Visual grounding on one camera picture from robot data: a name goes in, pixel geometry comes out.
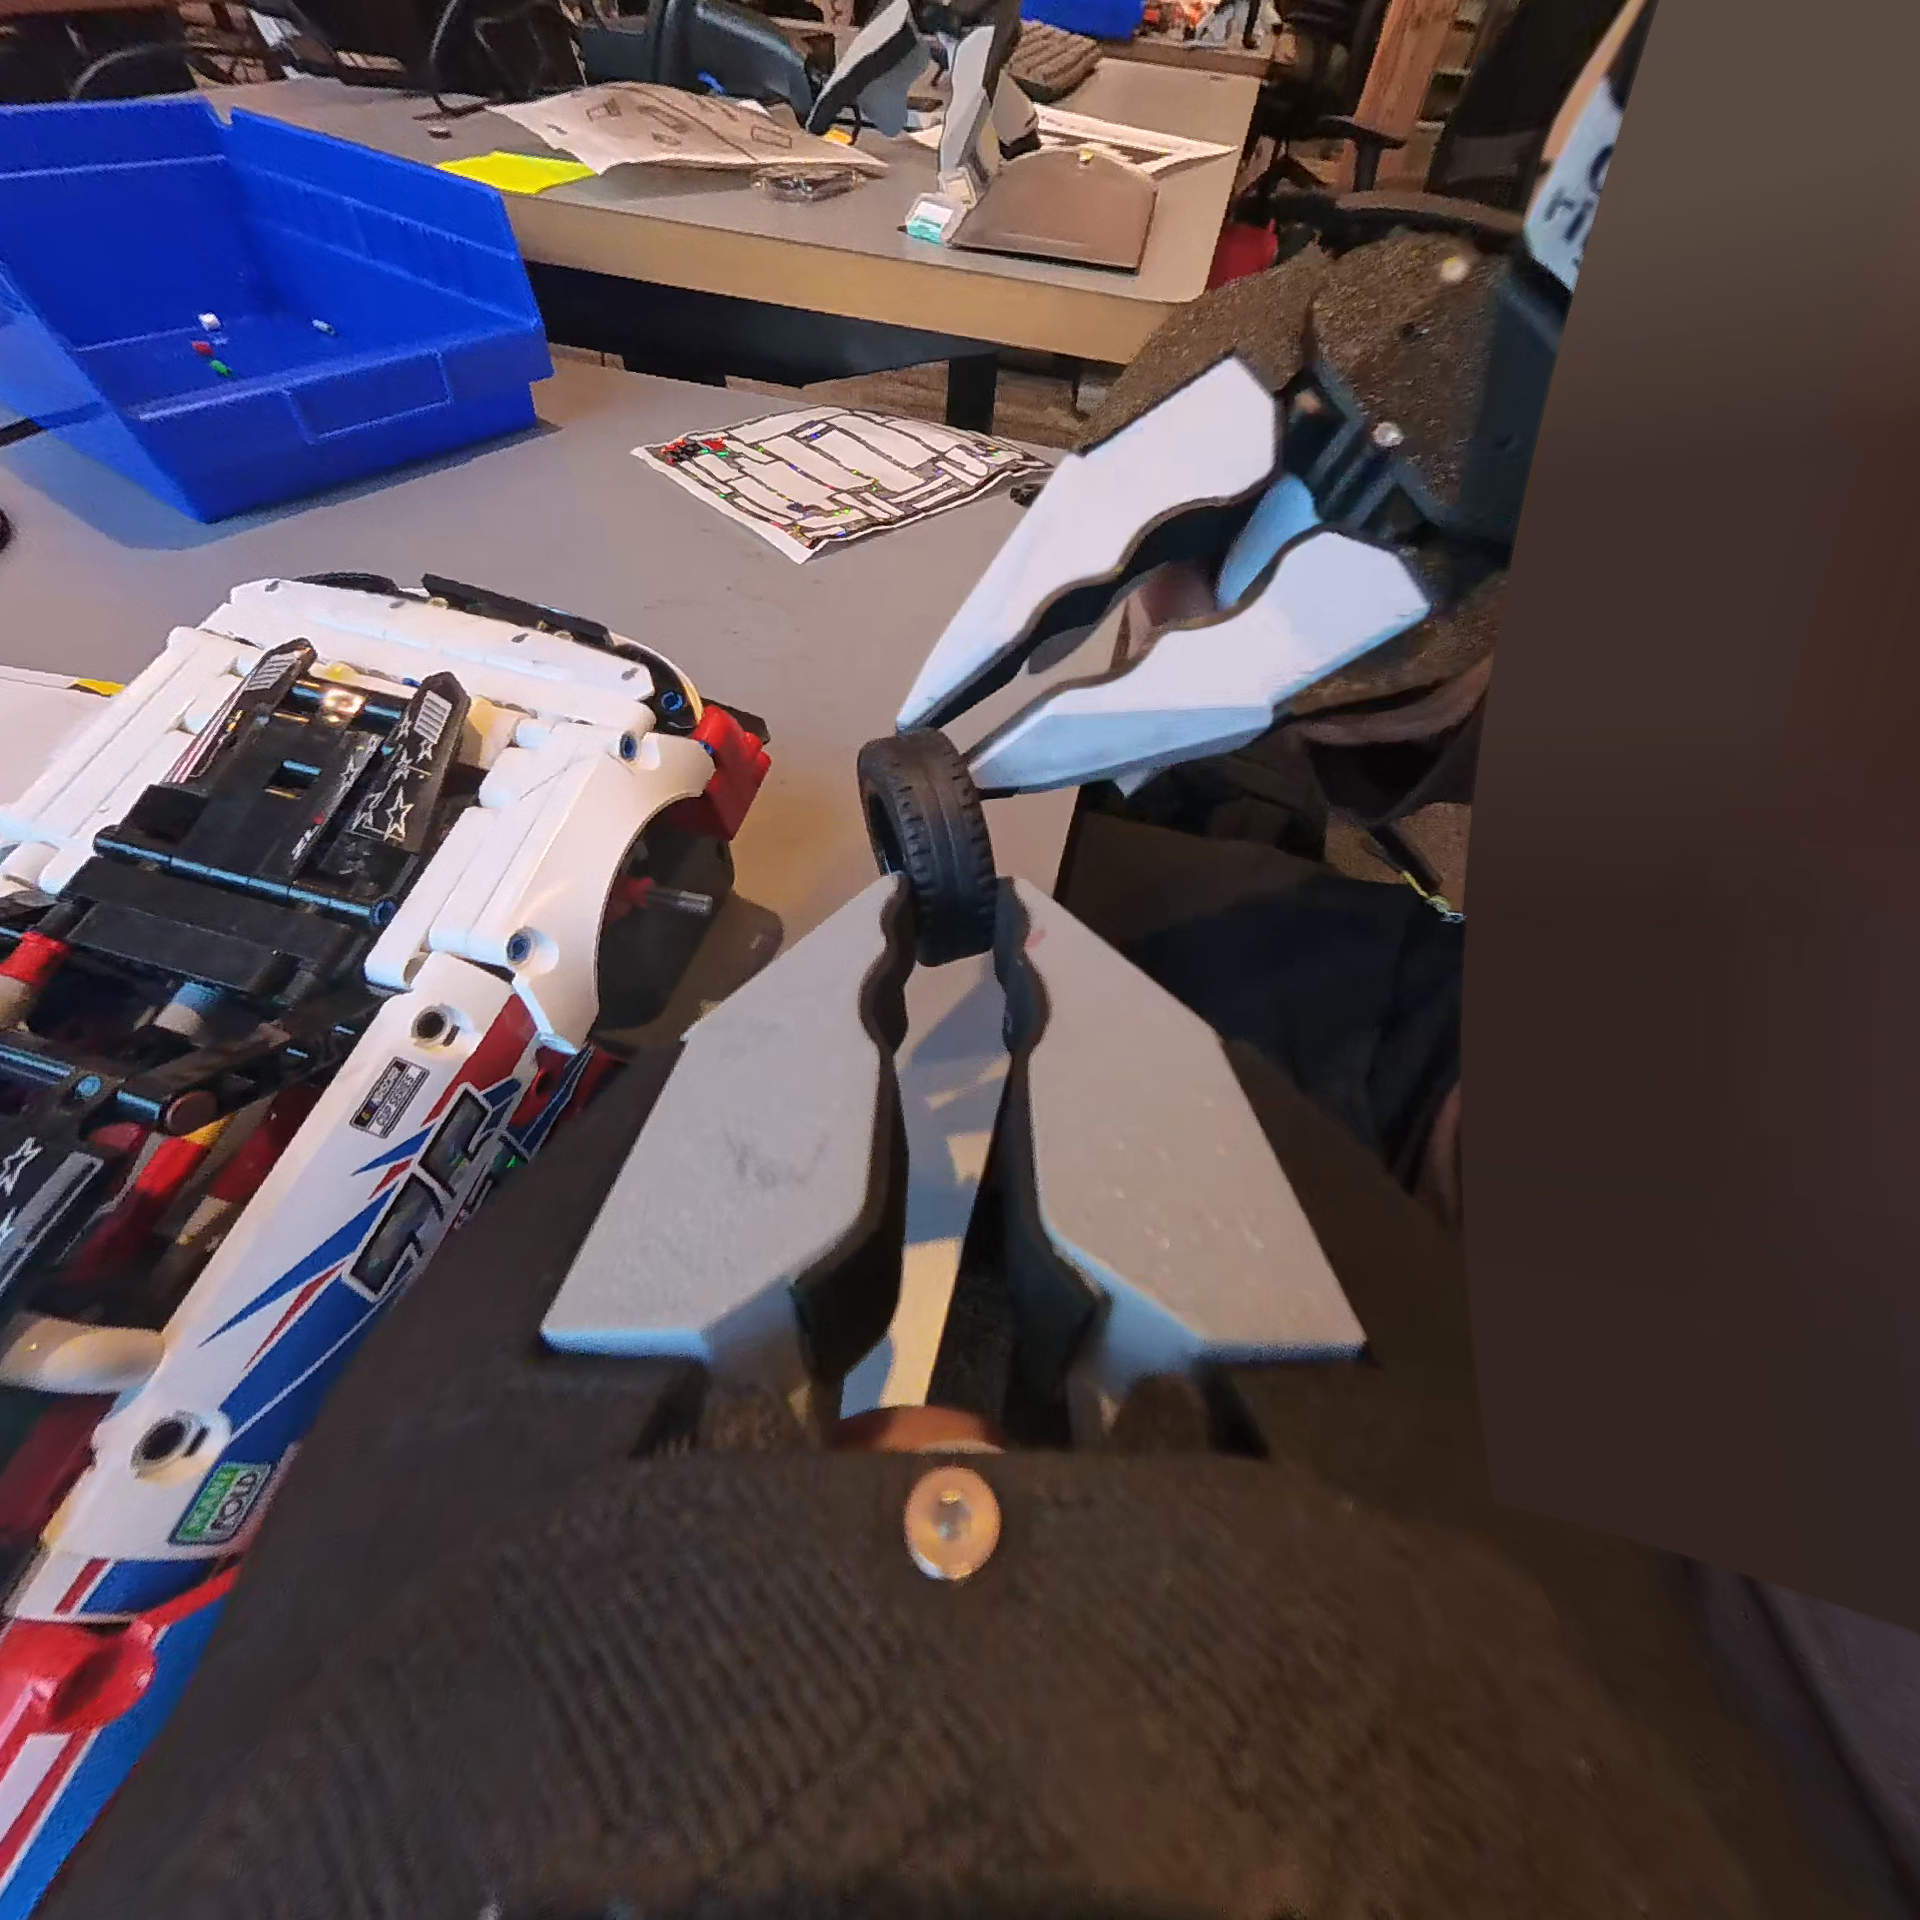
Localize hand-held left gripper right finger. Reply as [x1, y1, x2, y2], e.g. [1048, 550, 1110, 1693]
[993, 878, 1374, 1370]

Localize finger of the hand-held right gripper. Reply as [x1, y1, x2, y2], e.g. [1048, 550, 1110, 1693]
[892, 354, 1291, 737]
[966, 529, 1439, 796]

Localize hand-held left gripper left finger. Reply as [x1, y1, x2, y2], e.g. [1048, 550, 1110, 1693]
[537, 873, 922, 1366]

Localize black toy tyre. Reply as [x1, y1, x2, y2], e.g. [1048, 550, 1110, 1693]
[855, 729, 1002, 972]

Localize brick-built toy race car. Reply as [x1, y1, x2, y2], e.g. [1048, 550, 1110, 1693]
[0, 570, 778, 1920]

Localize grey desk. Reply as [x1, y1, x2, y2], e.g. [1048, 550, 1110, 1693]
[0, 357, 1086, 1442]

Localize grey wedge-shaped stand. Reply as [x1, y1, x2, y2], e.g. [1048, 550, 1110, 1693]
[948, 143, 1163, 275]

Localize black office chair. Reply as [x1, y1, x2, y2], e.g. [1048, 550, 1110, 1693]
[1242, 0, 1526, 265]

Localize sticker sheet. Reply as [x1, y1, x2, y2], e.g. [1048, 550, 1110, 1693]
[632, 402, 1057, 567]

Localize long grey table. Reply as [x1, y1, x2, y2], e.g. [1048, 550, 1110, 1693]
[202, 53, 1264, 437]

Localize black keyboard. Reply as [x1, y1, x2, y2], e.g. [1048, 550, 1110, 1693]
[1002, 18, 1107, 103]

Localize printed paper sheets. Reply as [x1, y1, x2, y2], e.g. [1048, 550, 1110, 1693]
[486, 83, 890, 175]

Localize black rounded device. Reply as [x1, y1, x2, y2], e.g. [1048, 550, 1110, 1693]
[576, 0, 824, 110]

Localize yellow sticky note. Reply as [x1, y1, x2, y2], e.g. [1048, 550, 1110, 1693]
[434, 148, 601, 195]

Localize blue plastic bin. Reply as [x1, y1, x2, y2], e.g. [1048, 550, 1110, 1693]
[0, 93, 558, 523]

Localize small loose brick pieces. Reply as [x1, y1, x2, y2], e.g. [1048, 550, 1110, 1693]
[187, 306, 339, 378]

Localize wooden post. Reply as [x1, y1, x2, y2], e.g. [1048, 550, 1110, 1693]
[1358, 0, 1470, 153]

